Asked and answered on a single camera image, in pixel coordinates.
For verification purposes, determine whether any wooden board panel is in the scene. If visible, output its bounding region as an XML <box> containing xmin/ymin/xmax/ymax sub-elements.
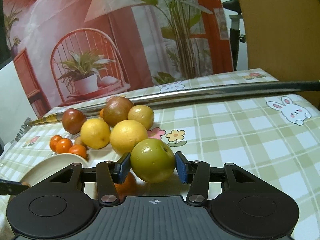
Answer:
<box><xmin>232</xmin><ymin>0</ymin><xmax>320</xmax><ymax>86</ymax></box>

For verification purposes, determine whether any checkered bunny tablecloth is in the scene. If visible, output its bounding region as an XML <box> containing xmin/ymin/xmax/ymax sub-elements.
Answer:
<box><xmin>1</xmin><ymin>69</ymin><xmax>319</xmax><ymax>239</ymax></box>

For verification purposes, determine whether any green yellow pear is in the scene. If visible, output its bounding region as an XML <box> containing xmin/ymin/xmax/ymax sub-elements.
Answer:
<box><xmin>130</xmin><ymin>138</ymin><xmax>176</xmax><ymax>183</ymax></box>

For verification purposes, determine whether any small brown longan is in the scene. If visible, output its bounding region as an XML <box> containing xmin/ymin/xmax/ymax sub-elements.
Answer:
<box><xmin>74</xmin><ymin>136</ymin><xmax>87</xmax><ymax>147</ymax></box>

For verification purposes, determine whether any black exercise bike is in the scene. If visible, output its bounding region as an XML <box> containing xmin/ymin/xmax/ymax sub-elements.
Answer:
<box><xmin>222</xmin><ymin>0</ymin><xmax>246</xmax><ymax>71</ymax></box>

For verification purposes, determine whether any beige ceramic plate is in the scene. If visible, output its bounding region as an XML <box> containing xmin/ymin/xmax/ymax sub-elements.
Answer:
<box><xmin>20</xmin><ymin>153</ymin><xmax>88</xmax><ymax>186</ymax></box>

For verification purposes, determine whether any yellow lemon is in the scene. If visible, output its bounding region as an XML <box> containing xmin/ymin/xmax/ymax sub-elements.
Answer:
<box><xmin>80</xmin><ymin>119</ymin><xmax>110</xmax><ymax>150</ymax></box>
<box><xmin>110</xmin><ymin>120</ymin><xmax>148</xmax><ymax>155</ymax></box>

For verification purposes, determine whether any large brown red apple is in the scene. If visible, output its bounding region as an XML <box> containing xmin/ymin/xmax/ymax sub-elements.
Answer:
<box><xmin>103</xmin><ymin>96</ymin><xmax>134</xmax><ymax>127</ymax></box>

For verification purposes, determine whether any dark red tomato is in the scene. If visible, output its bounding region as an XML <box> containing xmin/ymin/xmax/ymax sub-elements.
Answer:
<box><xmin>62</xmin><ymin>108</ymin><xmax>87</xmax><ymax>135</ymax></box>

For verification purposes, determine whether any small orange tangerine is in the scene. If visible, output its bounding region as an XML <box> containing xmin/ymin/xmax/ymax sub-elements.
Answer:
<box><xmin>68</xmin><ymin>145</ymin><xmax>87</xmax><ymax>159</ymax></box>
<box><xmin>49</xmin><ymin>135</ymin><xmax>63</xmax><ymax>152</ymax></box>
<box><xmin>55</xmin><ymin>138</ymin><xmax>73</xmax><ymax>154</ymax></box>

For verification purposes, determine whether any printed room backdrop cloth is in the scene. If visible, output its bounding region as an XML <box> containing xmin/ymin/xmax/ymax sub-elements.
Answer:
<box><xmin>1</xmin><ymin>0</ymin><xmax>233</xmax><ymax>116</ymax></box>

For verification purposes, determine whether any telescopic metal pole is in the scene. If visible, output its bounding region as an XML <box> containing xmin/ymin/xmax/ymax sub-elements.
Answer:
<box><xmin>24</xmin><ymin>80</ymin><xmax>320</xmax><ymax>127</ymax></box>

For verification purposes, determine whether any small yellow passion fruit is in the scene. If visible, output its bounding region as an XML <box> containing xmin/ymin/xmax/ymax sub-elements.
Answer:
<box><xmin>127</xmin><ymin>105</ymin><xmax>154</xmax><ymax>130</ymax></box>

